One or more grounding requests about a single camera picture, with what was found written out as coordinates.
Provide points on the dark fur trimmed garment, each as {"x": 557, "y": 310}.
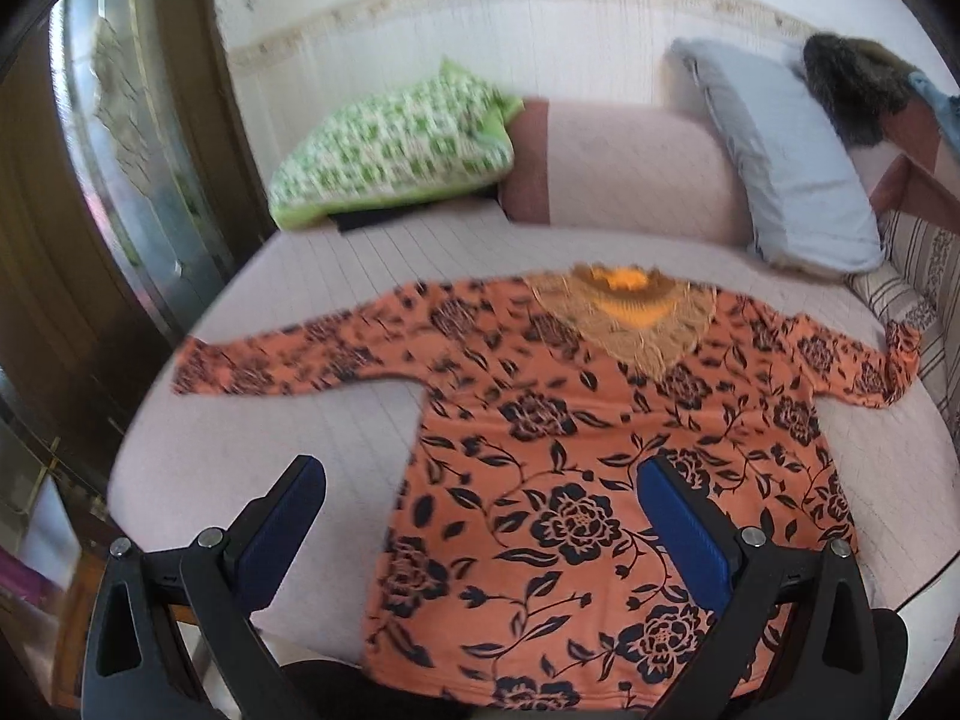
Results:
{"x": 858, "y": 82}

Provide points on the light blue grey pillow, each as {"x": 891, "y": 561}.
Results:
{"x": 808, "y": 209}

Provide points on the dark wooden door frame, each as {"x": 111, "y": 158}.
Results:
{"x": 78, "y": 352}

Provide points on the glass window door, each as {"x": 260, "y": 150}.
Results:
{"x": 127, "y": 150}

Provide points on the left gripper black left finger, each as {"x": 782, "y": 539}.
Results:
{"x": 136, "y": 663}

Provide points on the orange black floral blouse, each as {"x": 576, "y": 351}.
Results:
{"x": 518, "y": 568}

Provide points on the green white patterned pillow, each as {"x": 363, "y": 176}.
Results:
{"x": 434, "y": 140}

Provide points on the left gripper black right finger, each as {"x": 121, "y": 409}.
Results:
{"x": 827, "y": 663}

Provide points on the pink quilted bolster cushion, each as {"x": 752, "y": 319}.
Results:
{"x": 623, "y": 167}

